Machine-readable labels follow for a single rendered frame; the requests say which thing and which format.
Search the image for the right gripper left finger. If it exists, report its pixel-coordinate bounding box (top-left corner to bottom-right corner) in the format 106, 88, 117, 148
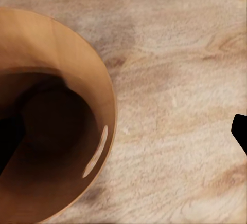
0, 114, 26, 175

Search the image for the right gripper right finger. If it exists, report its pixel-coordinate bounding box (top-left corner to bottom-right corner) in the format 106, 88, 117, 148
231, 114, 247, 154

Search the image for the trash can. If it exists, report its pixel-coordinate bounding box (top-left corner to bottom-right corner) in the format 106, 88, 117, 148
0, 7, 117, 224

